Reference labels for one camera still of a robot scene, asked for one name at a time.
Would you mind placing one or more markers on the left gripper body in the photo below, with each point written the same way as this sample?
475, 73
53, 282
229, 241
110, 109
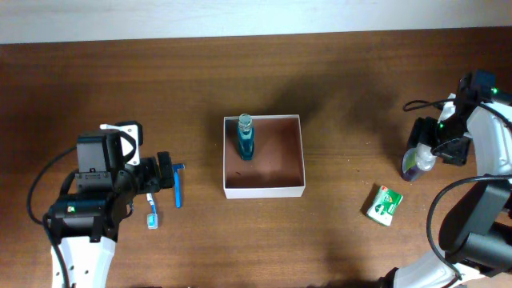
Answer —
146, 175

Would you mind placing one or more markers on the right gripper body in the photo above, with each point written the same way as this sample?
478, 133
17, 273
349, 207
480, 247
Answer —
453, 145

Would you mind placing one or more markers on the blue disposable razor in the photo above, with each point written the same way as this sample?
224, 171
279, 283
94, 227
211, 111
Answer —
177, 184

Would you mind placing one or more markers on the green white soap box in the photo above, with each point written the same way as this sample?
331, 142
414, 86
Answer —
384, 206

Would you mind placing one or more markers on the blue mouthwash bottle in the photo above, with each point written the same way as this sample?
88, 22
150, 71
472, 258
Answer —
245, 137

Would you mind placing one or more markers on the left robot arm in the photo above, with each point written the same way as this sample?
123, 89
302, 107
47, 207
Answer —
83, 223

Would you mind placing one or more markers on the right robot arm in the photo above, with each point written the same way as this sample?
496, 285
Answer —
466, 240

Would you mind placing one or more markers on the blue white toothbrush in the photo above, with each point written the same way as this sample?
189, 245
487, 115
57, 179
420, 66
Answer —
152, 218

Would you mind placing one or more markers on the white square cardboard box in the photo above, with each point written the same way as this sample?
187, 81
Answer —
277, 169

